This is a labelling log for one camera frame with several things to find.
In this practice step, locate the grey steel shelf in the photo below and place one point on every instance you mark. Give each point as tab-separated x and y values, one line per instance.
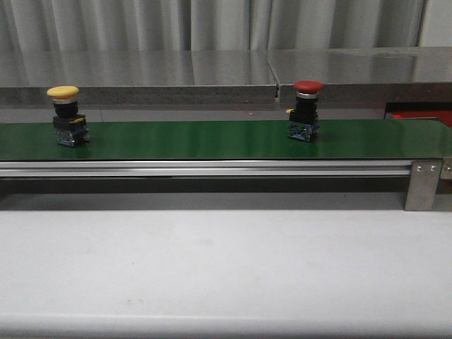
366	76
139	77

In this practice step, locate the left grey steel shelf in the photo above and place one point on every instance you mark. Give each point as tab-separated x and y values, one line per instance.
139	77

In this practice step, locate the steel conveyor support bracket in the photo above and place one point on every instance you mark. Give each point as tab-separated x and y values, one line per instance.
424	178

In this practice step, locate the green conveyor belt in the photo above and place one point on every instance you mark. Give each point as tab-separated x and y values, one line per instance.
228	140

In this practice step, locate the aluminium conveyor side rail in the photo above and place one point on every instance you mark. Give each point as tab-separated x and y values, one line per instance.
207	168

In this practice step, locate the conveyor end bracket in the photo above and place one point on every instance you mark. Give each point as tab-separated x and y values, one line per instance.
445	177

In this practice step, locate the red plastic bin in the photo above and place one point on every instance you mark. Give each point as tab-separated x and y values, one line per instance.
420	110

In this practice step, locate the right grey steel shelf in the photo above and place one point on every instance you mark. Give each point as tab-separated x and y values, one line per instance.
366	76

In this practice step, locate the grey pleated curtain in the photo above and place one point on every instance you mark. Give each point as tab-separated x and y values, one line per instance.
69	26

